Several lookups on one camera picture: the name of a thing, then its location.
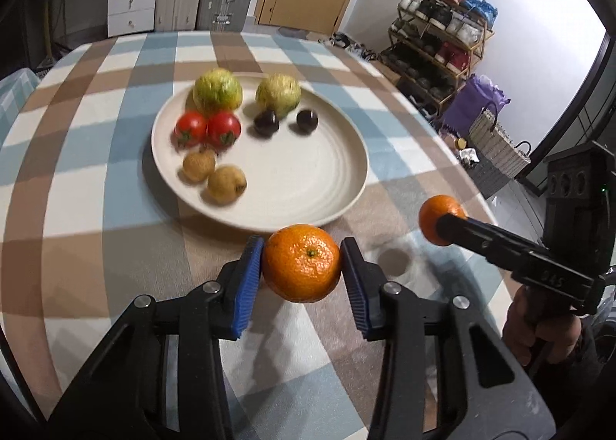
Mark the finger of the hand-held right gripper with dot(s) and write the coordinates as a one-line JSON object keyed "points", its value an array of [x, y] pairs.
{"points": [[481, 233]]}

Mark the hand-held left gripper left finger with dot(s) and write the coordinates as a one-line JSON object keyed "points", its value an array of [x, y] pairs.
{"points": [[248, 286]]}

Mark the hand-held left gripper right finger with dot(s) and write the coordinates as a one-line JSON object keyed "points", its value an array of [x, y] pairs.
{"points": [[353, 286]]}

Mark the small orange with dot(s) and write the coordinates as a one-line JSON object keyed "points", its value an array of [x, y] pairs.
{"points": [[430, 216]]}

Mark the large orange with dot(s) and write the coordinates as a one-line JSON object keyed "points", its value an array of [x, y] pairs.
{"points": [[301, 262]]}

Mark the small yellowish brown fruit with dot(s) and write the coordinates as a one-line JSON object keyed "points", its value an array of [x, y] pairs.
{"points": [[227, 184], [198, 165]]}

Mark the round beige plate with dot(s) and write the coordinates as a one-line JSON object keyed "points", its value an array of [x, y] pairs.
{"points": [[298, 175]]}

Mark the red tomato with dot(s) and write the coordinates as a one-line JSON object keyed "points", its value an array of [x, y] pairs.
{"points": [[224, 129], [190, 128]]}

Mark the dark plum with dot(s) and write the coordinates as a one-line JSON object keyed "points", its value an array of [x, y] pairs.
{"points": [[266, 123], [306, 121]]}

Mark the green guava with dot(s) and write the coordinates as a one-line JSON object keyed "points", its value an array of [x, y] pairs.
{"points": [[217, 88], [278, 93]]}

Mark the person's right forearm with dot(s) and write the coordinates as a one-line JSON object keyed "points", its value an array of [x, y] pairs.
{"points": [[589, 372]]}

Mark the person's right hand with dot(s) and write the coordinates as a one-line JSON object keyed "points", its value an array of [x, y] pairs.
{"points": [[519, 324]]}

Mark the dark grey basket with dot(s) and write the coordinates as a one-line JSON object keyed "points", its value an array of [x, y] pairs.
{"points": [[486, 178]]}

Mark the shiny foil wrapper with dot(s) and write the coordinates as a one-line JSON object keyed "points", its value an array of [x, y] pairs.
{"points": [[468, 157]]}

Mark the woven basket bag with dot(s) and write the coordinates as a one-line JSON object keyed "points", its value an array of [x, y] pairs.
{"points": [[495, 146]]}

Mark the purple bag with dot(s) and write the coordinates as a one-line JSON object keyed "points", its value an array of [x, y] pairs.
{"points": [[469, 103]]}

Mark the wooden shoe rack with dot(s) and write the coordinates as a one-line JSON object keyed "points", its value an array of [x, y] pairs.
{"points": [[479, 48]]}

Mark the rows of racked shoes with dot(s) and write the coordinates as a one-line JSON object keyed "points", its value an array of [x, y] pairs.
{"points": [[455, 24]]}

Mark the pile of shoes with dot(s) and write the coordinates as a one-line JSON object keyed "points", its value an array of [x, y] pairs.
{"points": [[346, 43]]}

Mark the white drawer cabinet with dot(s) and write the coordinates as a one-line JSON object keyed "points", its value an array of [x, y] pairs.
{"points": [[132, 2]]}

